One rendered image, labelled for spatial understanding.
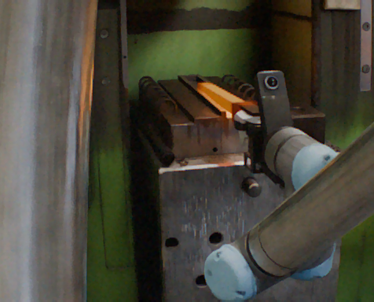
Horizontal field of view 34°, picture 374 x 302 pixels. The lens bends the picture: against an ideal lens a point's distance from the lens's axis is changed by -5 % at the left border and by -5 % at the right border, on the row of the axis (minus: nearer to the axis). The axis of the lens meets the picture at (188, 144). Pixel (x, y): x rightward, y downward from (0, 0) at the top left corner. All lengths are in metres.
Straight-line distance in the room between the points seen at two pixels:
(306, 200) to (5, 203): 0.42
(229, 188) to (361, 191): 0.60
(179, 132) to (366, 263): 0.68
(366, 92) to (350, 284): 0.50
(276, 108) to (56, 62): 0.67
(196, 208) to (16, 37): 0.90
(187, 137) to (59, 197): 0.89
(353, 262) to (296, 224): 0.94
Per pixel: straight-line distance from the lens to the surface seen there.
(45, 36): 0.36
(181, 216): 1.21
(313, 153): 0.84
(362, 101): 1.51
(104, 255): 1.45
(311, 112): 1.33
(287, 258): 0.75
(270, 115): 0.99
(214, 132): 1.24
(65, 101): 0.36
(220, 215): 1.23
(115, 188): 1.39
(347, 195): 0.66
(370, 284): 1.72
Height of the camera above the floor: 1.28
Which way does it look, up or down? 16 degrees down
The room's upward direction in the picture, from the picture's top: 1 degrees counter-clockwise
